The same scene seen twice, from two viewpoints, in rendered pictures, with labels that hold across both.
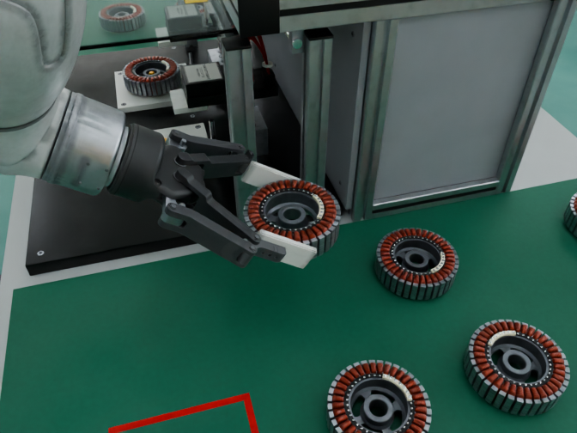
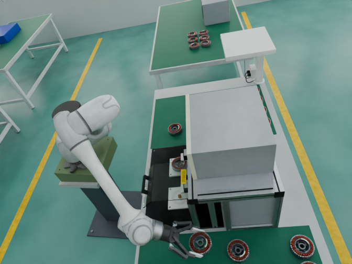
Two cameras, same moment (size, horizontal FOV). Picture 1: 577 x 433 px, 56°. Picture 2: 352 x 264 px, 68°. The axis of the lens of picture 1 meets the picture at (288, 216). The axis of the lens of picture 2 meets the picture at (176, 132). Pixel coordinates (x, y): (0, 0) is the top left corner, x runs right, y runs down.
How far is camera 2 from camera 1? 0.93 m
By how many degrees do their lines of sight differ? 20
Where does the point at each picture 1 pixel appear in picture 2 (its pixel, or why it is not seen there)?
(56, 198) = (151, 209)
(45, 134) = not seen: hidden behind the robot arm
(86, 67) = (162, 154)
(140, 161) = (165, 237)
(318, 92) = (211, 208)
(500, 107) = (267, 211)
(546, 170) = (294, 220)
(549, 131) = (303, 201)
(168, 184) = (171, 240)
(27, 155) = not seen: hidden behind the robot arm
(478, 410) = not seen: outside the picture
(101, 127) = (157, 231)
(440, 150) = (250, 218)
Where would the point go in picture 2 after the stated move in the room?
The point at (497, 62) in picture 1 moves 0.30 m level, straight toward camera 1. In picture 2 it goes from (263, 205) to (231, 257)
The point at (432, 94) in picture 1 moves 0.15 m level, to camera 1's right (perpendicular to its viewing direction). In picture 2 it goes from (244, 209) to (275, 215)
